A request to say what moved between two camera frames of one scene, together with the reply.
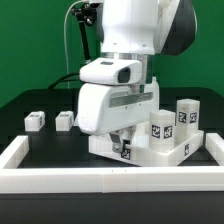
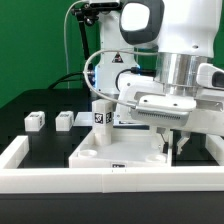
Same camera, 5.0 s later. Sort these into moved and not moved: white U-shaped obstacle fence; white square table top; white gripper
Moved: white square table top; white gripper
Not moved: white U-shaped obstacle fence
